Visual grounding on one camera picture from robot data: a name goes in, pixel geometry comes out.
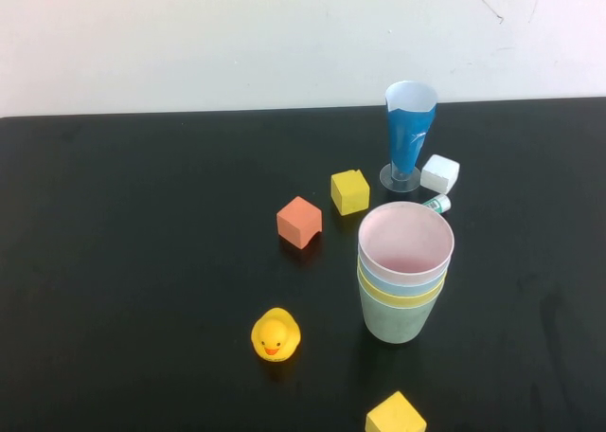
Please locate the pink plastic cup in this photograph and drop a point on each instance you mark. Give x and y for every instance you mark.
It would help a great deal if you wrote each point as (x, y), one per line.
(402, 242)

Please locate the yellow plastic cup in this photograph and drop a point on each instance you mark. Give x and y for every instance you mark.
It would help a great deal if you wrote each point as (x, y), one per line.
(402, 302)

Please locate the blue conical measuring glass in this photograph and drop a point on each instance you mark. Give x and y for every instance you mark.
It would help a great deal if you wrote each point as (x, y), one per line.
(404, 138)

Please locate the green and white tube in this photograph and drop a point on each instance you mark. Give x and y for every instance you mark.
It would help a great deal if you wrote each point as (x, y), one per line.
(438, 203)

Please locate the green plastic cup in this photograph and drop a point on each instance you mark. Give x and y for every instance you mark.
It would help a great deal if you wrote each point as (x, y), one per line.
(397, 325)

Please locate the light blue plastic cup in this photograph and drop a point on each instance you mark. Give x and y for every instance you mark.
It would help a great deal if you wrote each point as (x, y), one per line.
(402, 291)

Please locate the white foam cube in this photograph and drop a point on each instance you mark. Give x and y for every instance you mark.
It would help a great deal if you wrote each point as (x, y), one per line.
(440, 171)

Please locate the orange foam cube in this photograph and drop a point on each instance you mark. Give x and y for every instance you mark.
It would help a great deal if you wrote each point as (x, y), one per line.
(298, 221)

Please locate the plain yellow foam cube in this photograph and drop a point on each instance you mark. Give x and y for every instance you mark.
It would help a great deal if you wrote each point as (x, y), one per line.
(395, 415)

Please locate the yellow rubber duck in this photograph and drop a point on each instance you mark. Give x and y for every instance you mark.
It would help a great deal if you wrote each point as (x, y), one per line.
(274, 335)

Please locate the notched yellow foam cube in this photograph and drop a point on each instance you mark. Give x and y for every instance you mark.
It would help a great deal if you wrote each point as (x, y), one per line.
(350, 192)

